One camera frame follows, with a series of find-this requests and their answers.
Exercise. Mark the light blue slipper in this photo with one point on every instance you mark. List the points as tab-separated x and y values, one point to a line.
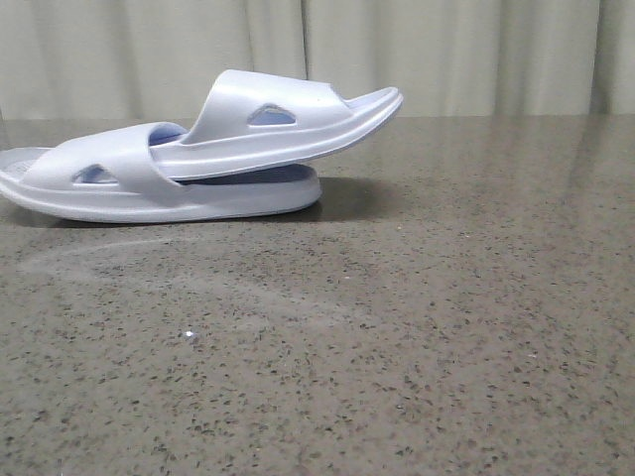
252	121
113	177

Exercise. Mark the beige curtain backdrop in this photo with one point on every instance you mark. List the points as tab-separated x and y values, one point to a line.
158	59

